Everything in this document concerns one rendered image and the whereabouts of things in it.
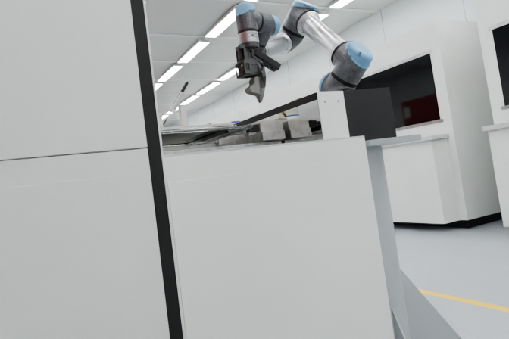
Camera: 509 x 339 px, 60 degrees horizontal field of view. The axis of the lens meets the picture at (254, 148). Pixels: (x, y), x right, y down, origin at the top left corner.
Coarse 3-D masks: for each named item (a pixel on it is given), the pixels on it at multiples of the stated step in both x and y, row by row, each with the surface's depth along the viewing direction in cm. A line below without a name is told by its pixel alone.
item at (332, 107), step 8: (304, 96) 127; (320, 96) 122; (328, 96) 123; (336, 96) 125; (320, 104) 122; (328, 104) 123; (336, 104) 124; (344, 104) 126; (320, 112) 122; (328, 112) 123; (336, 112) 124; (344, 112) 125; (320, 120) 121; (328, 120) 122; (336, 120) 124; (344, 120) 125; (328, 128) 122; (336, 128) 123; (344, 128) 125; (328, 136) 122; (336, 136) 123; (344, 136) 124
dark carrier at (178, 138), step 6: (198, 132) 126; (204, 132) 128; (210, 132) 130; (162, 138) 129; (168, 138) 131; (174, 138) 134; (180, 138) 136; (186, 138) 138; (192, 138) 141; (198, 138) 144; (162, 144) 145; (168, 144) 148; (174, 144) 151; (180, 144) 154
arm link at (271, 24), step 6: (264, 18) 162; (270, 18) 164; (276, 18) 167; (264, 24) 162; (270, 24) 164; (276, 24) 166; (258, 30) 163; (264, 30) 164; (270, 30) 166; (276, 30) 168; (258, 36) 166; (264, 36) 166; (264, 42) 168
